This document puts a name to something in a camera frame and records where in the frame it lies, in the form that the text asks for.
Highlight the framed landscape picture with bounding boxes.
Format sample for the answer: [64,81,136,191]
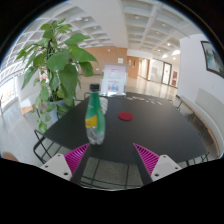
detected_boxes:
[200,40,224,80]

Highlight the recessed ceiling lights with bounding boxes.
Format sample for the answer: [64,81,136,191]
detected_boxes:
[131,13,183,60]

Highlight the clear acrylic sign stand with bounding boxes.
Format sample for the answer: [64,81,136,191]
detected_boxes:
[100,63,128,97]

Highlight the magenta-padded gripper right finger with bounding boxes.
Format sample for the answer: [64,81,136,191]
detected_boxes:
[132,142,183,187]

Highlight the flat round red coaster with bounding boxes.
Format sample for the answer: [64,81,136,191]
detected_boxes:
[117,111,135,122]

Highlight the green plastic drink bottle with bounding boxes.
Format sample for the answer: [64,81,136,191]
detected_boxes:
[84,83,107,146]

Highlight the potted green leafy plant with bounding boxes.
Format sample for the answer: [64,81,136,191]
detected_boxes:
[15,18,100,134]

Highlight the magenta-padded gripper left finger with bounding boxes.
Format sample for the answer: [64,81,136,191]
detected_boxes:
[39,142,93,187]

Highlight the long white bench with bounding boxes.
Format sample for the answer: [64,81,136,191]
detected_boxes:
[175,87,224,158]

